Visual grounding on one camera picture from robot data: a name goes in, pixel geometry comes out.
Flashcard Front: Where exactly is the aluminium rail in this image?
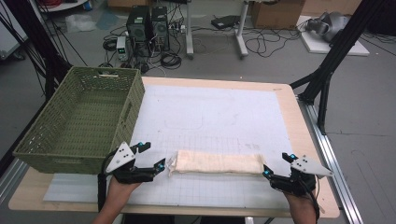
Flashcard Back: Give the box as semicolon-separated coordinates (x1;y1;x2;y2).
0;158;30;204
298;95;364;224

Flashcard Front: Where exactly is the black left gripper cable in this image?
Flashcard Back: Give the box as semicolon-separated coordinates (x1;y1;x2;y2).
97;152;117;213

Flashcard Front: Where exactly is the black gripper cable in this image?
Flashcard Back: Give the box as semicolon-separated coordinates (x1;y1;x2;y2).
97;152;117;213
306;175;322;222

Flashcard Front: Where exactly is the green woven basket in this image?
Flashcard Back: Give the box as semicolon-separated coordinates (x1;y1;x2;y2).
12;65;146;175

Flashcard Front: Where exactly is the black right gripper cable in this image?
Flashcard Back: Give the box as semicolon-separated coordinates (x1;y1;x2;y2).
306;175;322;222

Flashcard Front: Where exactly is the white desk leg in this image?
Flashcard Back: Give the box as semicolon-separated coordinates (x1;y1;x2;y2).
184;0;196;61
234;0;250;59

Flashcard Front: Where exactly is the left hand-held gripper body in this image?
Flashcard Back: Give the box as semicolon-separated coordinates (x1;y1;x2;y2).
104;141;158;185

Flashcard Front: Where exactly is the person's right hand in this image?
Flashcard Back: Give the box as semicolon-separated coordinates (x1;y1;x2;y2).
283;189;316;216

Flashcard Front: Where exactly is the black metal stand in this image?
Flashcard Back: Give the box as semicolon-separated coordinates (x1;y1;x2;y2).
2;0;73;102
289;0;388;136

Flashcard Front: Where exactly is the white power supply unit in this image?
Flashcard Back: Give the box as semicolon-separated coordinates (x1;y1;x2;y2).
116;35;130;63

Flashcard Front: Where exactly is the person's left hand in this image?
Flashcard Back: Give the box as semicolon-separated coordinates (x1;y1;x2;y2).
106;175;142;203

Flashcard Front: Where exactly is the coiled black cable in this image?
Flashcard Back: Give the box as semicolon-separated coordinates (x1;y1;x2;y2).
160;51;183;70

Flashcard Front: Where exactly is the cream towel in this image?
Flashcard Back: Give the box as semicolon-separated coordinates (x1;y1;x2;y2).
167;149;266;177

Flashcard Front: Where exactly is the grey rounded device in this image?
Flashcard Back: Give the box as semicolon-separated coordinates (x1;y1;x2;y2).
304;11;352;43

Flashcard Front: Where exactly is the clear plastic bag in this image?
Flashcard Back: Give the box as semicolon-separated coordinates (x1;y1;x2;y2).
64;13;98;34

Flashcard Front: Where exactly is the flat black device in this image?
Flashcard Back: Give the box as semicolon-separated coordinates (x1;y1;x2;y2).
210;14;241;31

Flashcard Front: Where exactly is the white grid mat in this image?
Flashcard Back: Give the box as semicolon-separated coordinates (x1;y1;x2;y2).
43;83;295;210

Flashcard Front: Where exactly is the brown cardboard box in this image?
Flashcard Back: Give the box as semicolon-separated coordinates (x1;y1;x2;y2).
249;0;307;31

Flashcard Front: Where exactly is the loose black floor cable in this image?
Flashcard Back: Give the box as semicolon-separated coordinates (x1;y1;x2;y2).
244;27;303;59

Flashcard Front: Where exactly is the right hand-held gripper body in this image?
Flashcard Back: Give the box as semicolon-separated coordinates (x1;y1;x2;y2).
270;154;334;198

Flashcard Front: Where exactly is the large black computer tower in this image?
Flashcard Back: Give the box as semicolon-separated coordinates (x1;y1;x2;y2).
125;5;154;58

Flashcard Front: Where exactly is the slim black computer tower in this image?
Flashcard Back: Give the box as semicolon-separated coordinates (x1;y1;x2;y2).
150;6;171;52

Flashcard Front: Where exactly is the white floor board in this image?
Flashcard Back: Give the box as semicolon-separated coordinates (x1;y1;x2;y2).
296;15;371;57

